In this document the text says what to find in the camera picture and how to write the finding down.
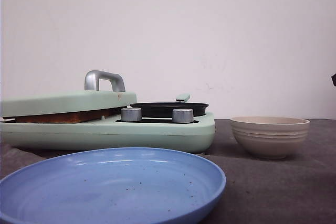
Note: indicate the black frying pan mint handle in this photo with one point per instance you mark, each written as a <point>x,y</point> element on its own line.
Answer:
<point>165,109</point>

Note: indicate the bread slice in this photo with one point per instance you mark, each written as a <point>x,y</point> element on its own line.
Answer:
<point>69,117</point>

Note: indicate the right silver knob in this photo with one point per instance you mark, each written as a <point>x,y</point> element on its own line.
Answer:
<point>182,116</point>

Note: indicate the left silver knob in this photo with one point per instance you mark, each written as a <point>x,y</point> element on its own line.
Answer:
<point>131,114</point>

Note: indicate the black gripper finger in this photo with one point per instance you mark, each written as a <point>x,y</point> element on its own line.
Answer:
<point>334,79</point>

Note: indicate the mint green breakfast maker base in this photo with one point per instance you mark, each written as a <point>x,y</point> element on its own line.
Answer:
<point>108,131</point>

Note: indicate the beige ribbed bowl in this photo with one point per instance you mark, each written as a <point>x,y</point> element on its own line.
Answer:
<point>268,136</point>

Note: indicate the blue plate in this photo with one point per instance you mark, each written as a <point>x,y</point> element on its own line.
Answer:
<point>116,185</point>

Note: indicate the silver knob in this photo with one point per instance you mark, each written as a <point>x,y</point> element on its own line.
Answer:
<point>182,116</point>
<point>131,114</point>

